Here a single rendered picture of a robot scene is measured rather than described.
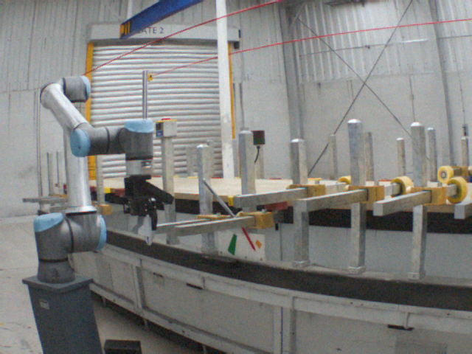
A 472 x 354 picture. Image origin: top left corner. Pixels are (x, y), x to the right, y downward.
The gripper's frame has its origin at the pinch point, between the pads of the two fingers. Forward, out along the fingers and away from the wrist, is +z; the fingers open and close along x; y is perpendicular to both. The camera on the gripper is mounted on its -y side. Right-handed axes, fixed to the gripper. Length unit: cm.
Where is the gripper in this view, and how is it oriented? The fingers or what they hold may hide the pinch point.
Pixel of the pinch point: (150, 240)
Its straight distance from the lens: 172.1
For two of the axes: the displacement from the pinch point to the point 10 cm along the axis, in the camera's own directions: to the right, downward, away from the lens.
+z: 0.5, 10.0, 0.6
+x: 6.5, 0.1, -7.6
